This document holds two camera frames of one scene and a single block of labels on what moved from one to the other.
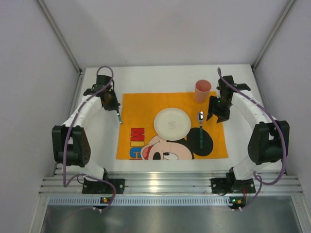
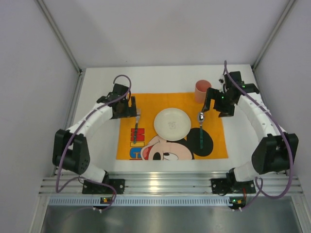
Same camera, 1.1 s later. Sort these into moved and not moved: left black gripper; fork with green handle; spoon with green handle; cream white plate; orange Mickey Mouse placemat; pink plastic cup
Moved: fork with green handle; left black gripper
Not moved: spoon with green handle; pink plastic cup; cream white plate; orange Mickey Mouse placemat
